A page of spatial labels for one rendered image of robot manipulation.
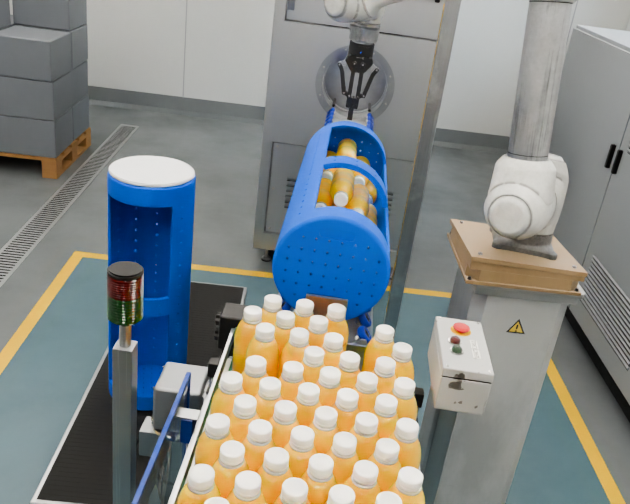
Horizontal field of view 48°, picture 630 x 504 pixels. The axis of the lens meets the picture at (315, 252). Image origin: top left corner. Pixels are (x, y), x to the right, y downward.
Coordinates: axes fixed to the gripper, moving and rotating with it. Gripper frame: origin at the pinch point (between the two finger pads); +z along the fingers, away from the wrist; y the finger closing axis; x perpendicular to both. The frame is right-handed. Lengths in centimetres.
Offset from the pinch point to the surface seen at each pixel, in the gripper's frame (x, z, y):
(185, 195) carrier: 7, 35, 49
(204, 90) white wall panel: -438, 111, 138
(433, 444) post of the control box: 95, 47, -29
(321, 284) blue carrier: 67, 27, 0
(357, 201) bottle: 28.6, 19.4, -6.0
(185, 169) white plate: -3, 30, 51
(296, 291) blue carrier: 67, 30, 6
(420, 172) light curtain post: -74, 41, -34
